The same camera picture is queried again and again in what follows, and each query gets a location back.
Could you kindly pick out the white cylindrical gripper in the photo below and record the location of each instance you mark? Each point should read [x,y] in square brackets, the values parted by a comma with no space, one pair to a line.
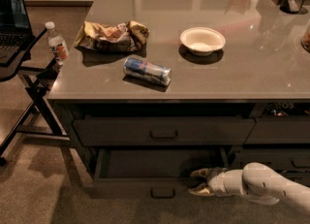
[216,182]

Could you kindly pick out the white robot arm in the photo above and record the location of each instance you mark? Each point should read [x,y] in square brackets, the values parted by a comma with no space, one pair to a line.
[255,183]

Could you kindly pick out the dark drawer cabinet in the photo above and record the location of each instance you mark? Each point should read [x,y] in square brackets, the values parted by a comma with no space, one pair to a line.
[69,111]

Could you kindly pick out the snack packet in drawer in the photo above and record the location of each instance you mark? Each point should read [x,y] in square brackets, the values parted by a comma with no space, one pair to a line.
[287,108]

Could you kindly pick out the blue silver energy drink can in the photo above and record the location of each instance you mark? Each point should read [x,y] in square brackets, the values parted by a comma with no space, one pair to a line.
[143,70]

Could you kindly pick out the white paper bowl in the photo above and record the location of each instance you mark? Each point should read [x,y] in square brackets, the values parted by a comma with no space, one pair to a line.
[202,41]

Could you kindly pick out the crumpled chip bag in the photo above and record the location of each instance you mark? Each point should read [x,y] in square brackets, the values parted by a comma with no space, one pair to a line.
[129,36]

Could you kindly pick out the black laptop stand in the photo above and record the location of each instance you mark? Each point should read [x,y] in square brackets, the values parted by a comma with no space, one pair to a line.
[37,82]

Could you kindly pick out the clear plastic water bottle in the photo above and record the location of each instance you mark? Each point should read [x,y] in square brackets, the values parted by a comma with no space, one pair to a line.
[57,43]

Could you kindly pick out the black laptop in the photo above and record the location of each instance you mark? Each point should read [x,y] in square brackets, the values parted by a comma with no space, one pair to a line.
[15,30]

